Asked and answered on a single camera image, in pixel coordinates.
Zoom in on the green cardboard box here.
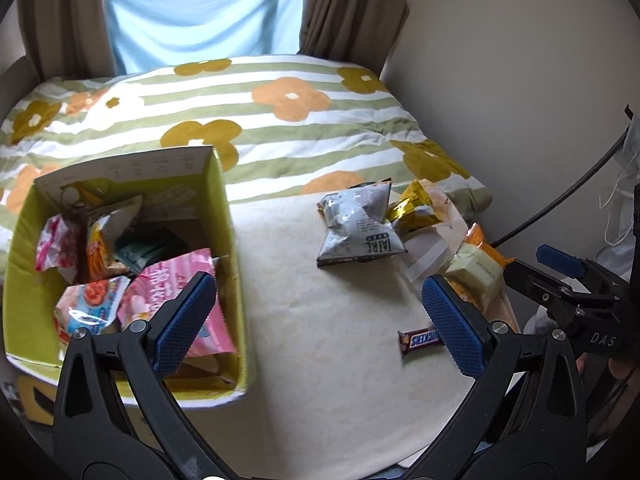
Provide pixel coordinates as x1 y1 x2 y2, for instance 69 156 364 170
2 146 257 408

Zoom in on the white wire hanger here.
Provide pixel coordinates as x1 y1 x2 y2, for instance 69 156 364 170
602 160 640 246

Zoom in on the large pink snack bag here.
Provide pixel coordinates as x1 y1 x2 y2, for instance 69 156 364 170
119 247 237 358

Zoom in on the brown chocolate bar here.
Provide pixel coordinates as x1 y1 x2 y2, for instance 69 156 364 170
397 326 444 359

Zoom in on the brown curtain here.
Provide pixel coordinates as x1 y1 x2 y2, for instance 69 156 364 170
20 0 118 81
297 0 421 78

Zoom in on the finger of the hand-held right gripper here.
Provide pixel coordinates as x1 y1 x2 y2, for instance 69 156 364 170
537 244 622 284
502 258 576 309

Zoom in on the orange striped snack bag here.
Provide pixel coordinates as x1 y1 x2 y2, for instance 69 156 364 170
86 195 144 283

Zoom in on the pale green snack packet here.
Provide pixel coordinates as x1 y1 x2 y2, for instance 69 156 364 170
444 242 507 313

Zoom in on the dark green packet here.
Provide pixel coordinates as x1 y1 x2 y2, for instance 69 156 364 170
114 229 188 277

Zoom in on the pale clear snack packet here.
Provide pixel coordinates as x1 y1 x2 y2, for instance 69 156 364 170
404 185 468 282

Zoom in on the green striped flowered quilt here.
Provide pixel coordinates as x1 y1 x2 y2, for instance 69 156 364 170
0 55 493 261

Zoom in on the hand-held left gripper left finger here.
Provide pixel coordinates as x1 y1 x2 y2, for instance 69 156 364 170
52 271 236 480

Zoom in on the grey black-print snack bag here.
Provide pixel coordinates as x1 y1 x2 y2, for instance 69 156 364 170
316 179 409 268

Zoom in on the light blue cloth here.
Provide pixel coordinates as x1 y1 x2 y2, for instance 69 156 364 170
107 0 308 75

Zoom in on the orange snack packet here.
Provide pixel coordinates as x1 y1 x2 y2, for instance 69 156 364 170
464 222 517 267

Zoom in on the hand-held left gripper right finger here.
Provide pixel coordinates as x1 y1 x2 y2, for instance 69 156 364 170
402 275 588 480

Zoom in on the yellow item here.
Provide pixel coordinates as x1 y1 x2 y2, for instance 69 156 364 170
17 375 57 423

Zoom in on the gold foil wrapper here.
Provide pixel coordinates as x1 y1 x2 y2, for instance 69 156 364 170
387 179 443 236

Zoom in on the light blue orange snack bag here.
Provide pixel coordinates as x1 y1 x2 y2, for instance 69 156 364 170
53 276 132 345

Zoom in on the grey hanging garment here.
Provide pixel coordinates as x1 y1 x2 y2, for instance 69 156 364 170
620 115 640 173

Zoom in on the black curved pole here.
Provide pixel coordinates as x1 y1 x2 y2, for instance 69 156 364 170
495 127 633 248

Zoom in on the small pink white packet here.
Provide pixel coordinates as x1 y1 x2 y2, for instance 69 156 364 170
34 214 85 283

